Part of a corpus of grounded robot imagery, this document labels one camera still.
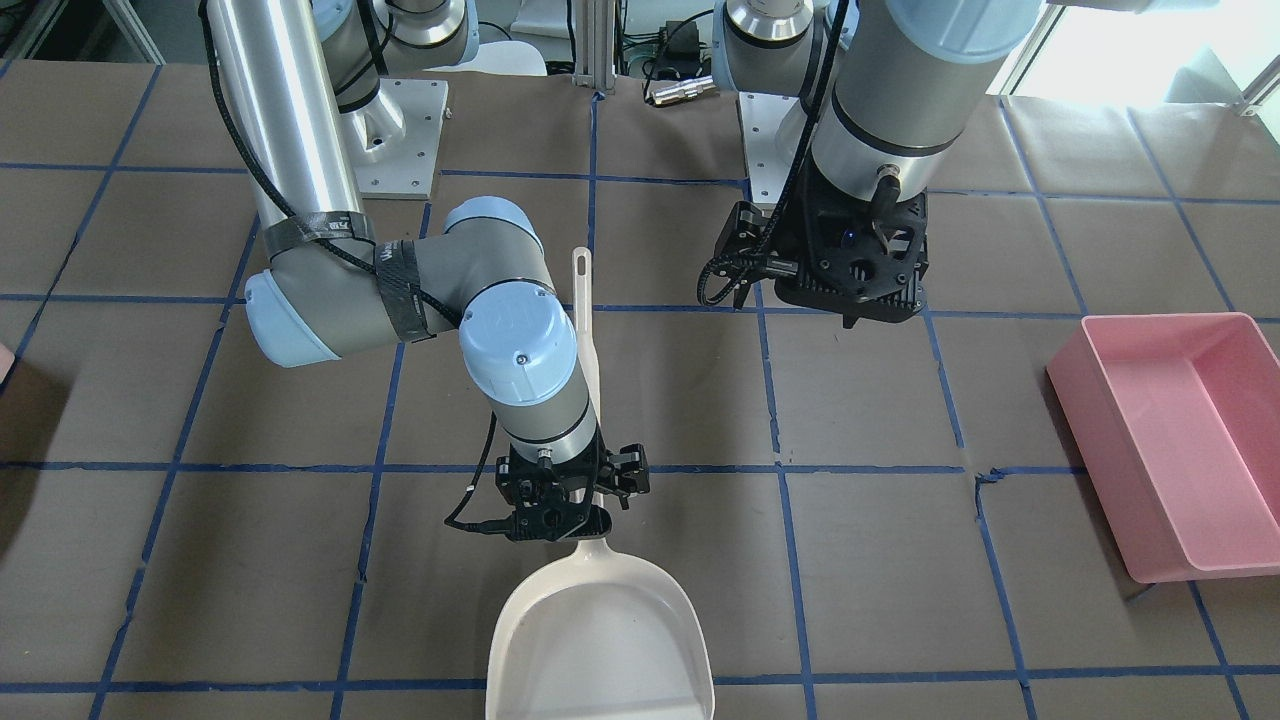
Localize pink plastic bin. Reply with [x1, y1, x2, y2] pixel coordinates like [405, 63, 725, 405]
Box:
[1047, 313, 1279, 584]

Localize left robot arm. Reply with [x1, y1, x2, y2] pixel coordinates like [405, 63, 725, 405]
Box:
[696, 1, 1041, 327]

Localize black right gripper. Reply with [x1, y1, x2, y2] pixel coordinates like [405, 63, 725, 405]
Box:
[445, 443, 652, 542]

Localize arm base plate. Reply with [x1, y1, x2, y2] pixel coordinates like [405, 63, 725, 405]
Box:
[339, 79, 449, 200]
[739, 94, 805, 211]

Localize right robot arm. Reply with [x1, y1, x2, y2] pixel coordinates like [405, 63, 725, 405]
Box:
[197, 1, 650, 542]

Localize white plastic dustpan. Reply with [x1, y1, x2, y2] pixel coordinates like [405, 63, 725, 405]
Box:
[484, 539, 716, 719]

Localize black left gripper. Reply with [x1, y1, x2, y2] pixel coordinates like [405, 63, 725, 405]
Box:
[698, 170, 929, 329]

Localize white hand brush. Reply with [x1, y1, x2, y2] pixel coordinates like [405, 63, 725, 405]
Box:
[572, 247, 602, 423]

